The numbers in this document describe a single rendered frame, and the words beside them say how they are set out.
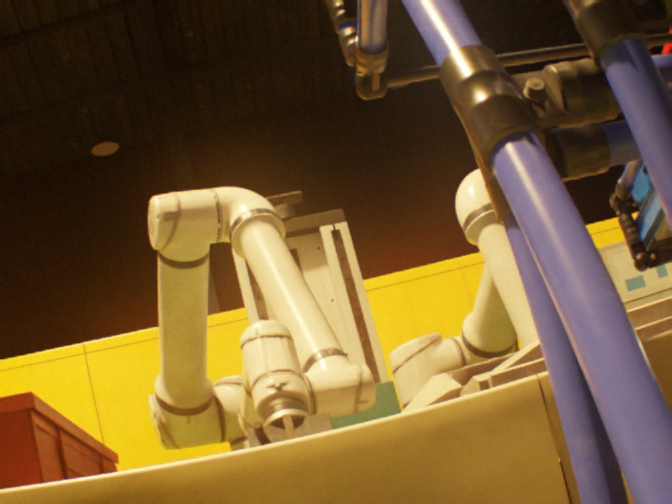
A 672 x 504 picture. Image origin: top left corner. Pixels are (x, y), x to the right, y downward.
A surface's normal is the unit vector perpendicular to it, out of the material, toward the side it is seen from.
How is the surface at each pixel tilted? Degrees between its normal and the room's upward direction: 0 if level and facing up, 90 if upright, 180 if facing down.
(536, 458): 89
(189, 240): 148
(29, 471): 92
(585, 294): 73
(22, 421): 92
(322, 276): 90
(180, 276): 144
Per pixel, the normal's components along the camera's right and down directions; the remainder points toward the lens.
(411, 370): -0.45, -0.21
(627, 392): -0.44, -0.50
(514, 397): 0.01, -0.37
